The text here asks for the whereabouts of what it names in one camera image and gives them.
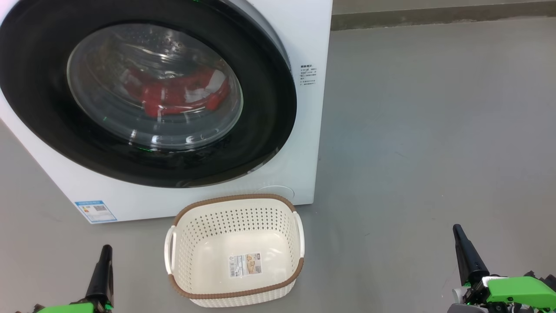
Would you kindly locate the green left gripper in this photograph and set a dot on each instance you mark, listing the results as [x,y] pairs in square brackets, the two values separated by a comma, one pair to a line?
[65,308]

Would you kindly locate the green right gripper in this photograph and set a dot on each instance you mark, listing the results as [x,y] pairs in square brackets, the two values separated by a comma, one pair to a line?
[521,291]

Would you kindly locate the red and white garment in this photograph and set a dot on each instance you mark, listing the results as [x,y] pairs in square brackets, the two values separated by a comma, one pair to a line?
[173,93]

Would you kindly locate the black round glass washer door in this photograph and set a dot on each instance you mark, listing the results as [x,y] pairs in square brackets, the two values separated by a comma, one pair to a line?
[39,87]

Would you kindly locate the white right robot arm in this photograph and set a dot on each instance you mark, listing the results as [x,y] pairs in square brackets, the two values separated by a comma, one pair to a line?
[460,308]

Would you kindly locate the cream perforated basket brown rim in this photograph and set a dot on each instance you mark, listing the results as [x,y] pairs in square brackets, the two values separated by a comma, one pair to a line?
[204,248]

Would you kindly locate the white front-load washing machine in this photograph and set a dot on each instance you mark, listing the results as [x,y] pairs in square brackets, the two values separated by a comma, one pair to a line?
[299,143]

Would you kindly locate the blue energy label sticker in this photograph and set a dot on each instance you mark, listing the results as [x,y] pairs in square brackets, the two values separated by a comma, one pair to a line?
[95,211]

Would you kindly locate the white product sticker with barcode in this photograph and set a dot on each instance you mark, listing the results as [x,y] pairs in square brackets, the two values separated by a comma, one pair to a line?
[245,265]

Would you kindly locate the round white filter cover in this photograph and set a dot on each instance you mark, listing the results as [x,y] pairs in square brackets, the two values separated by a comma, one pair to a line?
[278,191]

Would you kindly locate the grey wall baseboard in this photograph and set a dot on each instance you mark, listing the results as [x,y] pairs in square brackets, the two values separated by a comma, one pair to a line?
[434,16]

